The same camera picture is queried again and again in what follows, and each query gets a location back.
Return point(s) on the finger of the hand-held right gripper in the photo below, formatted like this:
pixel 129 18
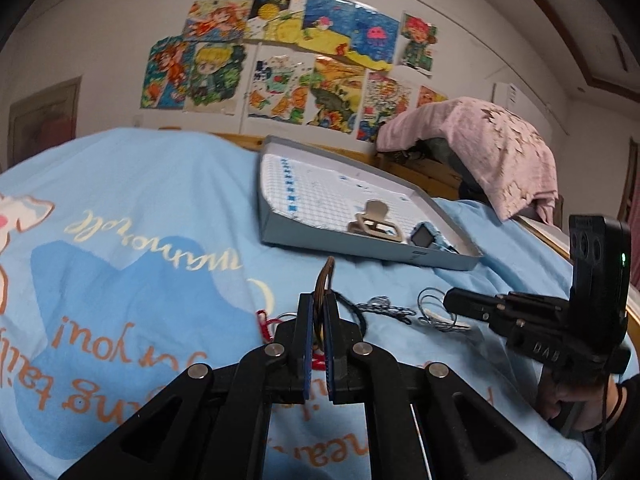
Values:
pixel 470 302

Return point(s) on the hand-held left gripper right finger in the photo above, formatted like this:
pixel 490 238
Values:
pixel 327 355

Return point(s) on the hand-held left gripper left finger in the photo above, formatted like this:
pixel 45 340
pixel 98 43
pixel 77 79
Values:
pixel 308 345

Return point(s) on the grey box lid tray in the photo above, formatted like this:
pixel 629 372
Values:
pixel 300 232

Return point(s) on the person's right forearm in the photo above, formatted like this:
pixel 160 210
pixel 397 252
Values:
pixel 631 390

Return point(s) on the person's right hand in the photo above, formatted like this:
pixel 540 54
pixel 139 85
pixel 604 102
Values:
pixel 587 405

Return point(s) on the blue watch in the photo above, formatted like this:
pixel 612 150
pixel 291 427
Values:
pixel 425 235

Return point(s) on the wooden bed headboard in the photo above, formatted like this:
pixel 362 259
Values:
pixel 435 175

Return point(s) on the beige hair clip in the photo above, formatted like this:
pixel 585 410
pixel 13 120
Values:
pixel 372 207

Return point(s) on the dark grey cloth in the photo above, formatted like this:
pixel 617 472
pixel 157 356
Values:
pixel 442 152

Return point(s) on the white gridded paper liner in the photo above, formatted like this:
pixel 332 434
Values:
pixel 320 190

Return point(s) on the pink floral quilt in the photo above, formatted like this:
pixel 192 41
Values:
pixel 480 140

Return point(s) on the light blue printed blanket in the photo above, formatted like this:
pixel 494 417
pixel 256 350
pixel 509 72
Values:
pixel 150 240

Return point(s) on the wooden side bed frame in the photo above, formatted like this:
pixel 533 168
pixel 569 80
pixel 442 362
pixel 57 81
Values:
pixel 547 247

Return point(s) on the group of colourful wall drawings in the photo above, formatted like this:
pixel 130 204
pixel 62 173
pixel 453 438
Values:
pixel 280 60

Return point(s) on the grey wall hatch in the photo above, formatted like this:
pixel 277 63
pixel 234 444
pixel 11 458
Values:
pixel 45 120

